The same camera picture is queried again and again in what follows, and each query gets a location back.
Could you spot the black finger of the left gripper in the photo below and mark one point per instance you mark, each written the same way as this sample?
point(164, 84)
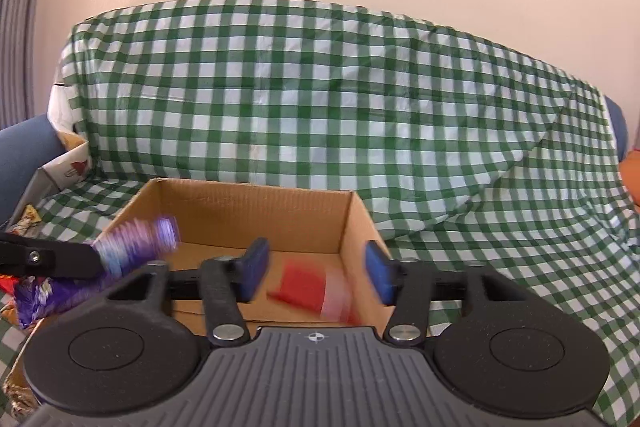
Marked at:
point(24, 257)

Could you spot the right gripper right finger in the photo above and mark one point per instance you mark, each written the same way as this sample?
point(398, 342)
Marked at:
point(408, 288)

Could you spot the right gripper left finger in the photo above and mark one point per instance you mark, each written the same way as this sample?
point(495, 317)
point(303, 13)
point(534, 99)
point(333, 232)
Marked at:
point(225, 282)

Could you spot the red snack packet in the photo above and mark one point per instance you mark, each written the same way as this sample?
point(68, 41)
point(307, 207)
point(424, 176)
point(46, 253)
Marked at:
point(317, 289)

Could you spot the purple snack packet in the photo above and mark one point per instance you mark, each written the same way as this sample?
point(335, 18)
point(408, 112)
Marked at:
point(125, 249)

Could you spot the brown cardboard box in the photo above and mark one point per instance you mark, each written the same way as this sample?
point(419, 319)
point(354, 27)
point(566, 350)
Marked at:
point(328, 229)

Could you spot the white printed paper bag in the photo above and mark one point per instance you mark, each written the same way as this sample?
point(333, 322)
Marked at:
point(63, 171)

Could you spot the blue sofa armrest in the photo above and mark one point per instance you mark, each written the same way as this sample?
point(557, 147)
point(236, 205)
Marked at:
point(25, 147)

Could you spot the green checkered cloth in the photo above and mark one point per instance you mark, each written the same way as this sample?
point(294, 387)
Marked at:
point(462, 149)

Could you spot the orange cushion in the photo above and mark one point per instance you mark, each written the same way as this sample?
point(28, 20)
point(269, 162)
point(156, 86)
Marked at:
point(630, 173)

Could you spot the grey curtain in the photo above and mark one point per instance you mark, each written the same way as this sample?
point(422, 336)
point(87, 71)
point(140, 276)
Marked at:
point(17, 53)

